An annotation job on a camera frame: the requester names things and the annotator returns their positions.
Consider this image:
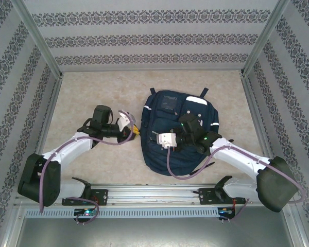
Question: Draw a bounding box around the slotted grey cable tray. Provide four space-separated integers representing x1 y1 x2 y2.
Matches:
24 207 237 219

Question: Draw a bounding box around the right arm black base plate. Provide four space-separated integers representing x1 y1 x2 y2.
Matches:
193 187 248 206

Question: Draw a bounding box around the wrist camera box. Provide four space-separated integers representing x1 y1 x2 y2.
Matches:
157 132 177 150
117 110 136 131

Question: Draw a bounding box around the aluminium mounting rail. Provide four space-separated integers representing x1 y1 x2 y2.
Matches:
14 183 293 208

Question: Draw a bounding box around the aluminium frame post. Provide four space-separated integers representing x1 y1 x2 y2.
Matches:
10 0 64 79
241 0 291 78

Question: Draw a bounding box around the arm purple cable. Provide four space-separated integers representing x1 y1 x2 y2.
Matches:
166 144 306 206
38 110 134 214

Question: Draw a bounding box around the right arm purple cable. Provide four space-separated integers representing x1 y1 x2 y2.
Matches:
166 144 306 206

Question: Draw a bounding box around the grey metal sheet panel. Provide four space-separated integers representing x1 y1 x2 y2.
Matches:
15 218 297 247

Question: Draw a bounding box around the aluminium side rail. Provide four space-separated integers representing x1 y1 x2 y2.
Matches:
25 77 64 187
241 74 283 185

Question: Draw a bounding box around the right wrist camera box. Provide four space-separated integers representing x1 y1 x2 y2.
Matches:
157 132 177 150

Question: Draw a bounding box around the navy blue backpack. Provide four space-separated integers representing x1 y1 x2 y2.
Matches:
140 87 221 177

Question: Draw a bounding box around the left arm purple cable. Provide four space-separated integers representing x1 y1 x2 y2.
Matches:
38 110 134 214

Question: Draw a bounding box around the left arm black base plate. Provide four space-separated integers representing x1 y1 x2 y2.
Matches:
61 189 109 206

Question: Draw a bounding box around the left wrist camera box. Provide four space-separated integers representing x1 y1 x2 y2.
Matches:
117 110 136 131

